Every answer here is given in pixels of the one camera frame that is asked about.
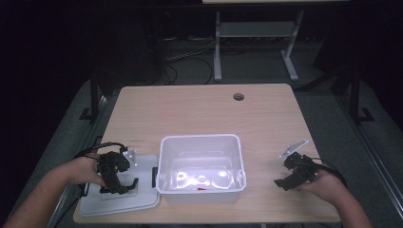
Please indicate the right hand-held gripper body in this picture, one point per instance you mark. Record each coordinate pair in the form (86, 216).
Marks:
(302, 167)

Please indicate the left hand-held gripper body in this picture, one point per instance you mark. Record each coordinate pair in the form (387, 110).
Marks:
(111, 163)

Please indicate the white ointment tube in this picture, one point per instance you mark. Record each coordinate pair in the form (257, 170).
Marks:
(201, 189)

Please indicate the white plastic storage box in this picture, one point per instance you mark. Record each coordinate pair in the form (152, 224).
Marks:
(201, 167)

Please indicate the person's left hand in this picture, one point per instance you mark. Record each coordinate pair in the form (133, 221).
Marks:
(84, 169)

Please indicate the person's right hand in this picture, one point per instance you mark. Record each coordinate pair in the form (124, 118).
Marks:
(326, 186)

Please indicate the black metal stand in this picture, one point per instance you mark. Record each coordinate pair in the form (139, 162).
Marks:
(94, 101)
(356, 101)

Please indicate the aluminium floor rail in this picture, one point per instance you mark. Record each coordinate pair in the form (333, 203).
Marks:
(85, 139)
(374, 158)

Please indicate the white metal desk frame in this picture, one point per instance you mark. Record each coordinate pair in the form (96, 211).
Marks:
(253, 29)

